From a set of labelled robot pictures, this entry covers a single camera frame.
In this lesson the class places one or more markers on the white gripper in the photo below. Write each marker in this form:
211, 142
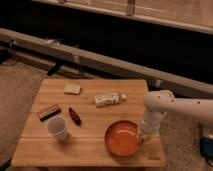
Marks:
150, 124

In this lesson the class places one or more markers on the orange ceramic bowl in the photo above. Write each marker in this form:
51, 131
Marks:
123, 138

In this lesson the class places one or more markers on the white plastic bottle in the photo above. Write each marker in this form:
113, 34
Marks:
109, 99

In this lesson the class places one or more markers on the dark red chili pepper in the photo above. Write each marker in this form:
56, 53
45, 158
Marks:
76, 119

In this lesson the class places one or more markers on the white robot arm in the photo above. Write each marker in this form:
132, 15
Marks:
160, 103

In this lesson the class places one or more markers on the blue object on floor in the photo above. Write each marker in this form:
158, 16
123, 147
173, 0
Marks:
206, 147

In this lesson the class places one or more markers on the white paper cup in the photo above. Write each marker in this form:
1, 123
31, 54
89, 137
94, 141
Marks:
57, 127

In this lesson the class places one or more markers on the white sponge block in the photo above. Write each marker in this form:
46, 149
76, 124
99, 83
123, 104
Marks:
72, 89

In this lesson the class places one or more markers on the brown rectangular box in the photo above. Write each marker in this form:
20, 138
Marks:
49, 112

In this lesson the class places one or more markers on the black clamp handle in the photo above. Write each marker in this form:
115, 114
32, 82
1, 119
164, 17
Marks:
55, 68

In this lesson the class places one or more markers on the grey metal rail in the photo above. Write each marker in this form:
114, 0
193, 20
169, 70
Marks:
159, 79

